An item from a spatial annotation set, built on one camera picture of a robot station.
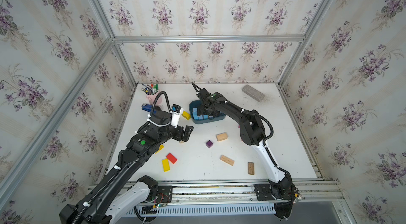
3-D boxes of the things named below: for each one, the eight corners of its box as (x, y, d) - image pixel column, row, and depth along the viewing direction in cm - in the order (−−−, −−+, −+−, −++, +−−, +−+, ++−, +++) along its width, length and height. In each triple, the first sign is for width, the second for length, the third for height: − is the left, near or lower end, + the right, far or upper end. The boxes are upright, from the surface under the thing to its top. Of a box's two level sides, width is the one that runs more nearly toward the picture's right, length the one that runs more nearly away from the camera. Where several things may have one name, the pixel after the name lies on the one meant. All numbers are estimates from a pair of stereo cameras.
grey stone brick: (241, 90, 119) (242, 87, 117) (245, 86, 122) (246, 84, 119) (259, 102, 112) (261, 99, 110) (263, 98, 115) (265, 95, 112)
